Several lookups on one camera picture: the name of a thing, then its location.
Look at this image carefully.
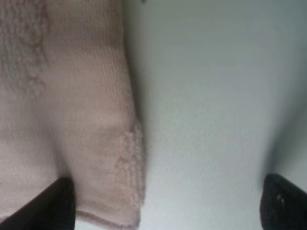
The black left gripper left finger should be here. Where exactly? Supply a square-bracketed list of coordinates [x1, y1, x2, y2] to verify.
[0, 177, 76, 230]

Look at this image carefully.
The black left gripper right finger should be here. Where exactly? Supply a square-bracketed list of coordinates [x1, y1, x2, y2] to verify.
[260, 174, 307, 230]

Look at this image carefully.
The pink towel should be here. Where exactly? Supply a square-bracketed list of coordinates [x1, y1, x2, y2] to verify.
[0, 0, 144, 230]

